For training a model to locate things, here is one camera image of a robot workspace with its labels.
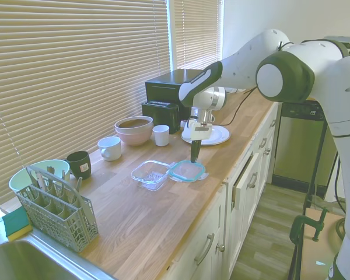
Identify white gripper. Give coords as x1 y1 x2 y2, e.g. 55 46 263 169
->
187 118 214 163

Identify clear lid with teal seal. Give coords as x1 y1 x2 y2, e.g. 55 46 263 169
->
168 160 209 184

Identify clear plastic food container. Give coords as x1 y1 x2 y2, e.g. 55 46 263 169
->
130 160 170 192

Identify white dinner plate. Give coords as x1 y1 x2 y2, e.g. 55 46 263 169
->
180 124 232 146

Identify black toaster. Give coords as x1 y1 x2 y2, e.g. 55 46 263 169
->
141 100 182 135

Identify pink bowl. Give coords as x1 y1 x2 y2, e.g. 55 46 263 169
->
116 125 155 147

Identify beige bowl brown inside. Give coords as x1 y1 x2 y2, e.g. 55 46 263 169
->
114 115 154 135

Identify white lower kitchen cabinets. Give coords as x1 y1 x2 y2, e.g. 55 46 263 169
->
162 100 281 280

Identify black microwave oven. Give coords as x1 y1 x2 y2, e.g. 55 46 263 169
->
145 69 211 103

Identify white mug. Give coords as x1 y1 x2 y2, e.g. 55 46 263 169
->
97 136 123 162

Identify stainless steel dishwasher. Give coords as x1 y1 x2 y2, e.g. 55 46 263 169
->
272 101 340 188

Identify black mug with sticker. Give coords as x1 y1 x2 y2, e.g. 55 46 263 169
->
64 150 92 180

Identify narrow beige window blinds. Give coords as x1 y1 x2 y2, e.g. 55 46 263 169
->
173 0 224 72

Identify dark green clamp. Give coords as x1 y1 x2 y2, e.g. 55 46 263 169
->
289 206 330 280

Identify wide beige window blinds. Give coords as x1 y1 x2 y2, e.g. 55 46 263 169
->
0 0 172 211

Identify grey plastic cutlery basket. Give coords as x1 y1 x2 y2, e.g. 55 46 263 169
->
16 165 100 253

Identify brown robot mounting board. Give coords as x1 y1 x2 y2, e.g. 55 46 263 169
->
296 206 347 280

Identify mint green bowl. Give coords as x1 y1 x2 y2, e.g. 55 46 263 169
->
8 159 71 195

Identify green and yellow sponge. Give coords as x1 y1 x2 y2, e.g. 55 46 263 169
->
1 207 34 243

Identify stainless steel sink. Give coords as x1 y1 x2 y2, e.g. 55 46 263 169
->
0 232 118 280

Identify white handleless cup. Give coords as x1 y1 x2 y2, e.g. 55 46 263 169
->
152 124 170 147

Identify black camera cable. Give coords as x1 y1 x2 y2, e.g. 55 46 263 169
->
209 86 258 127

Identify black camera stand pole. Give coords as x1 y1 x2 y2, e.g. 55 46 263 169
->
302 116 330 217

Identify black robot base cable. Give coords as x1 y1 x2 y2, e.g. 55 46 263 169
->
333 156 347 214

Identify white-handled utensil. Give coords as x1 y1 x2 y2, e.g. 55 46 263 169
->
34 171 47 191

